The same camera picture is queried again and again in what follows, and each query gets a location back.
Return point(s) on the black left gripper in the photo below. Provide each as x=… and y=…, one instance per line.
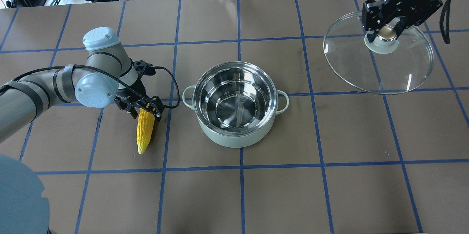
x=132, y=95

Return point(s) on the yellow corn cob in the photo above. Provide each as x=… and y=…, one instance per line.
x=144, y=130

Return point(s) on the glass pot lid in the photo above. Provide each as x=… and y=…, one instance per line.
x=389, y=65

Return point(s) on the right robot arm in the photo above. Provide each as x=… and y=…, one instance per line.
x=443, y=21

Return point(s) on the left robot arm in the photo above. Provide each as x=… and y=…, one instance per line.
x=109, y=76

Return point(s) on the mint green electric pot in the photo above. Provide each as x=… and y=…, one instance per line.
x=235, y=103

